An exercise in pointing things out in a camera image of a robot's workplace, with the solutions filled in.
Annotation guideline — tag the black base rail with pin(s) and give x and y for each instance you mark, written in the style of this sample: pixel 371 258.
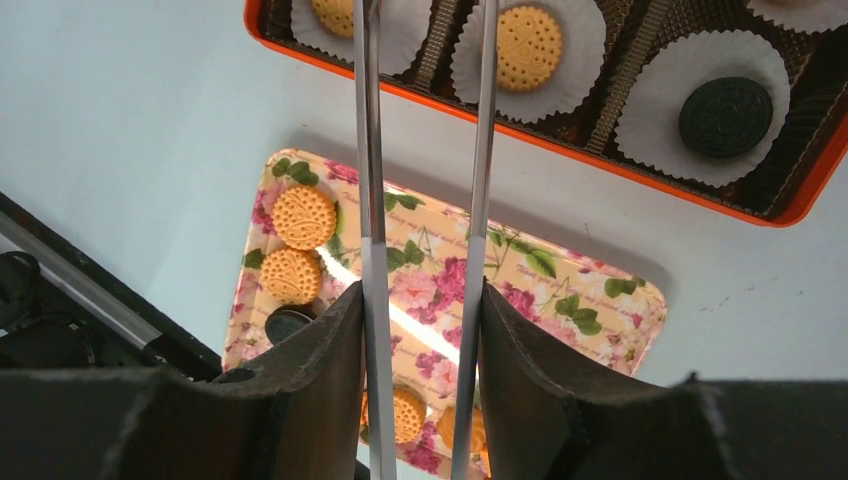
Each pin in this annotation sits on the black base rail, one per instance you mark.
pixel 120 313

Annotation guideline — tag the orange cookie tin box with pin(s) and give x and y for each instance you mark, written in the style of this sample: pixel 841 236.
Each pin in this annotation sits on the orange cookie tin box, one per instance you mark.
pixel 445 75

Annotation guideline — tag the right gripper clear left finger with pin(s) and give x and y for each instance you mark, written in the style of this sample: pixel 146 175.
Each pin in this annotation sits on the right gripper clear left finger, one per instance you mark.
pixel 377 335

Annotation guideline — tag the floral cookie tray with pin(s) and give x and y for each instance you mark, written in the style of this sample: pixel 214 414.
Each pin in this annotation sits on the floral cookie tray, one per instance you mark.
pixel 607 314

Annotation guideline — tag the right gripper clear right finger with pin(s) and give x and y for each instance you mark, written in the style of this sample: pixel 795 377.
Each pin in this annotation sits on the right gripper clear right finger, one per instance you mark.
pixel 478 228

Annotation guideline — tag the tan round cookie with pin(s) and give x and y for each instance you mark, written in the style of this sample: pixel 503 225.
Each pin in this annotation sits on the tan round cookie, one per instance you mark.
pixel 410 412
pixel 304 217
pixel 337 16
pixel 529 48
pixel 291 276

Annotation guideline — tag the black round cookie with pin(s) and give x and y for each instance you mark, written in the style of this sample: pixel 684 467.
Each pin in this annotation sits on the black round cookie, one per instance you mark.
pixel 284 322
pixel 725 117

